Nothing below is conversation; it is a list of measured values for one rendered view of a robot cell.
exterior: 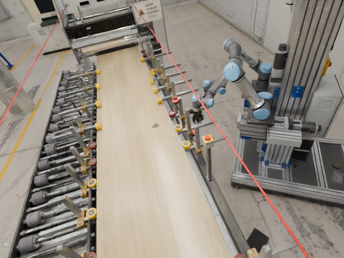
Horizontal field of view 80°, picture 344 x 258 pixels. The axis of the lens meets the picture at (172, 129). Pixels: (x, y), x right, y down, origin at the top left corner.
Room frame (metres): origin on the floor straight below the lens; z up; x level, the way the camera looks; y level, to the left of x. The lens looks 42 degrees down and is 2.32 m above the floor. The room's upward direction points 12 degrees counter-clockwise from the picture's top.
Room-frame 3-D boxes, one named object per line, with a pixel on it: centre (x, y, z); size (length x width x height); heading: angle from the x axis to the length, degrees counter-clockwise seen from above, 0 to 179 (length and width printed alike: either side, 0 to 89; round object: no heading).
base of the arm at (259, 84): (1.78, -1.03, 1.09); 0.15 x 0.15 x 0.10
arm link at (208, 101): (1.47, -0.36, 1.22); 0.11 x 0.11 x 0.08; 59
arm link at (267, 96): (1.33, -0.81, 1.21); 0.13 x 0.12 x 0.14; 149
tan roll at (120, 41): (4.04, 0.71, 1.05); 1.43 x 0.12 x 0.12; 98
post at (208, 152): (1.02, -0.24, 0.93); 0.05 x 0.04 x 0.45; 8
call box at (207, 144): (1.03, -0.24, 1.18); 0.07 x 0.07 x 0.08; 8
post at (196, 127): (1.28, -0.21, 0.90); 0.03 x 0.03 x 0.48; 8
